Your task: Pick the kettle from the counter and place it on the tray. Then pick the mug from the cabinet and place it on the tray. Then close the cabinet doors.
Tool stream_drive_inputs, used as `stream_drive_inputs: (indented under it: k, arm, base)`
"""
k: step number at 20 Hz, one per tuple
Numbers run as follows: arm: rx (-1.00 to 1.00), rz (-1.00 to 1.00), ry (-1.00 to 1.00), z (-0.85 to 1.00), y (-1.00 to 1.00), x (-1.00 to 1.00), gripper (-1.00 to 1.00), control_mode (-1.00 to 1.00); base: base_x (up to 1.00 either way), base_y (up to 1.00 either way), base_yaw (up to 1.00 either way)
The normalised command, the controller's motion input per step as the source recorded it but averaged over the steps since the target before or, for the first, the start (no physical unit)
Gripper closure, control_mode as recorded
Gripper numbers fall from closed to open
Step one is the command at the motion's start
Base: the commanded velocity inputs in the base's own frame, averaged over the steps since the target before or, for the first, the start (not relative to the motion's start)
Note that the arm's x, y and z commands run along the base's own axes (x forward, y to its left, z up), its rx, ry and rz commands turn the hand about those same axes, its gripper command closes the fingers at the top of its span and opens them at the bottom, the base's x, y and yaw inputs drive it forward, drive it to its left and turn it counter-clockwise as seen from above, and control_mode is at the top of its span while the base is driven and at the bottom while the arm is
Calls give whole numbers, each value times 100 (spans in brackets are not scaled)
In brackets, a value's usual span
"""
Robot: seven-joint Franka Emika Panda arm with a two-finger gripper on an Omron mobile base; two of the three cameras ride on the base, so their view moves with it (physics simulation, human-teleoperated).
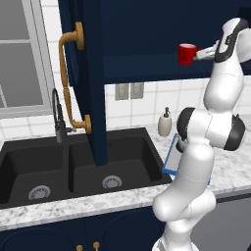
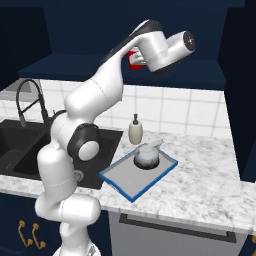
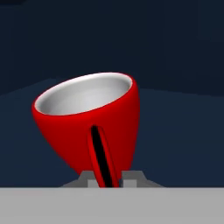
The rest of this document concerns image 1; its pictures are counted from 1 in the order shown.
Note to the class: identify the navy base cabinet door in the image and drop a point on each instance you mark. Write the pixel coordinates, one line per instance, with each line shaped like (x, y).
(127, 232)
(39, 240)

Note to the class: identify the grey dishwasher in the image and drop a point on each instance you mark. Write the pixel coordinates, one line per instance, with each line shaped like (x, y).
(225, 225)

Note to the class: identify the grey wall outlet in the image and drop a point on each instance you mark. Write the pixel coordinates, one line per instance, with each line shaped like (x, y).
(137, 90)
(122, 91)

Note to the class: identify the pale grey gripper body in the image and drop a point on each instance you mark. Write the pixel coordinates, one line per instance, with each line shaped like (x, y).
(206, 52)

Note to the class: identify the black tap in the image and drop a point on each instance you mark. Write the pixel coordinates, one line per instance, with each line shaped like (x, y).
(59, 121)

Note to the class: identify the blue rimmed tray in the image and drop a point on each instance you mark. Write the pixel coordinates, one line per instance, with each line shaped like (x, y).
(170, 157)

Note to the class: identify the beige soap dispenser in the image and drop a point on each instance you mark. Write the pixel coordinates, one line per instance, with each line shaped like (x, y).
(164, 125)

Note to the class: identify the navy wall cabinet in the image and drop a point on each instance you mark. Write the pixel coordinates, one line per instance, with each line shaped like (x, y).
(150, 36)

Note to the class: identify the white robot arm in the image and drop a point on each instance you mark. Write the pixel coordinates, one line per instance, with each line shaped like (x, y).
(196, 170)

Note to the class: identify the black double sink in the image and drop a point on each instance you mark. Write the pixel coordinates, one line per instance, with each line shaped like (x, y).
(81, 170)

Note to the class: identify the grey framed window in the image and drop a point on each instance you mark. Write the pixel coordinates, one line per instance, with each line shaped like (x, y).
(19, 59)

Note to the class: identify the red mug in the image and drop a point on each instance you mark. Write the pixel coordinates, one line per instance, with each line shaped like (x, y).
(186, 54)

